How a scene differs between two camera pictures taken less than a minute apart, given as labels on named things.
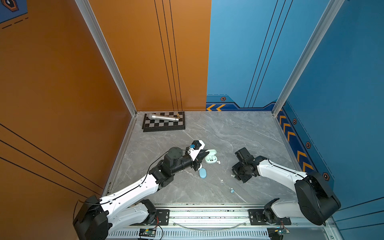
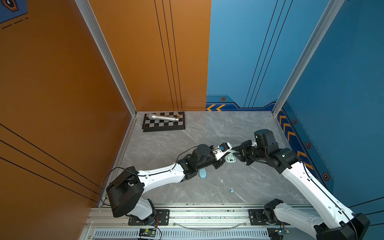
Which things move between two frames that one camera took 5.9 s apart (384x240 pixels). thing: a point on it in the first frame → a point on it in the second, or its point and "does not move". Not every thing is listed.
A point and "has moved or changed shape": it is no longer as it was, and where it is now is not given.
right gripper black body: [239, 171] → [250, 152]
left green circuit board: [147, 232] does not move
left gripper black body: [195, 164] → [218, 163]
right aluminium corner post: [332, 8] does not move
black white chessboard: [150, 125] does not move
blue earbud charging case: [203, 173] does not move
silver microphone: [154, 116] does not move
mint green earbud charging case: [211, 158] has moved or changed shape
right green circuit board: [277, 233] does not move
